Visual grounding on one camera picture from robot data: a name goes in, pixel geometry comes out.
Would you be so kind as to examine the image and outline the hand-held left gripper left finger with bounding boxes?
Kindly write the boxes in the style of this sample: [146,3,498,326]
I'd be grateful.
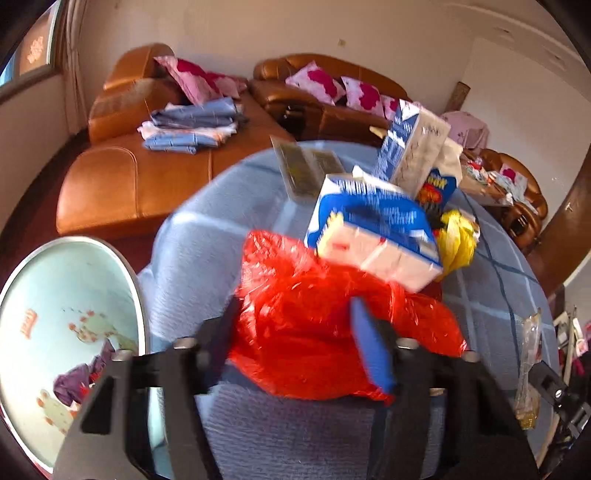
[54,295,243,480]

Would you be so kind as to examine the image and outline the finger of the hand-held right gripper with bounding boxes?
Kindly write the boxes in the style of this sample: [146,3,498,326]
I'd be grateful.
[527,360,580,418]

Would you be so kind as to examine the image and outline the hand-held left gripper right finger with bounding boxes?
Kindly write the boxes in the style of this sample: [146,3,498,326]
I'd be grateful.
[349,298,541,480]

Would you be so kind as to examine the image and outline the clear crinkled plastic wrapper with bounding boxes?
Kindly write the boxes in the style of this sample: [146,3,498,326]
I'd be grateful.
[515,308,543,430]

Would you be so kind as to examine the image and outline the red plastic bag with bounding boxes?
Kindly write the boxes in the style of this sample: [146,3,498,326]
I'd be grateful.
[228,230,468,401]

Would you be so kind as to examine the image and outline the crushed blue white carton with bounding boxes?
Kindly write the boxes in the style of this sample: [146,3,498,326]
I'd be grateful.
[304,166,444,292]

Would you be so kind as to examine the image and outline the yellow plastic bag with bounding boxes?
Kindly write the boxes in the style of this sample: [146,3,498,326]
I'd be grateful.
[434,210,481,282]

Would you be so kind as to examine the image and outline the mint green trash bin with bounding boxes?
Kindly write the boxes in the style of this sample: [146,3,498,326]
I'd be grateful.
[0,236,151,476]

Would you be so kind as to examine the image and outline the blue checked tablecloth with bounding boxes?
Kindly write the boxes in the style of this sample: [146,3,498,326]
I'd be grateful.
[136,141,555,480]

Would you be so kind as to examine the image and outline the brown leather armchair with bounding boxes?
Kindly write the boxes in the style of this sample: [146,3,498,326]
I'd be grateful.
[480,148,549,252]

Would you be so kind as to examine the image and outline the blue orange snack box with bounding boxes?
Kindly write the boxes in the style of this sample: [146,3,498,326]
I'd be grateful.
[416,136,464,215]

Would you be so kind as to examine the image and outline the brown leather chaise sofa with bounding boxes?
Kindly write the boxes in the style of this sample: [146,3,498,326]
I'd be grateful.
[55,43,296,241]

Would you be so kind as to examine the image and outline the flat clear packet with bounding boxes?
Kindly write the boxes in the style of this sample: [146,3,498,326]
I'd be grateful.
[270,135,346,204]

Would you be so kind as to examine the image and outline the glass coffee table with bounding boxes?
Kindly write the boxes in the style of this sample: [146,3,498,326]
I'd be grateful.
[459,150,513,206]

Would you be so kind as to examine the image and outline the tall blue white carton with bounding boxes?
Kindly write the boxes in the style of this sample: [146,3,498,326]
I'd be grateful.
[372,98,452,199]

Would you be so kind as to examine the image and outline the crumpled cloth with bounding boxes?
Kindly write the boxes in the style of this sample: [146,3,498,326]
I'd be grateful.
[489,164,529,204]

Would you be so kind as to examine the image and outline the folded blue bedsheets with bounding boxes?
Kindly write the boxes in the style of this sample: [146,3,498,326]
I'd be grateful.
[137,96,250,155]

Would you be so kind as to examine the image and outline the pink cloth covered chair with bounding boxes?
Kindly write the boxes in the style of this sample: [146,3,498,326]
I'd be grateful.
[438,110,490,151]

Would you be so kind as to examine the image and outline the beige curtain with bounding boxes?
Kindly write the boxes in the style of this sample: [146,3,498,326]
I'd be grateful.
[60,0,90,134]

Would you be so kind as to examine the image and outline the window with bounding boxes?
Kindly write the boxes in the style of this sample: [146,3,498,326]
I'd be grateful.
[0,0,63,100]

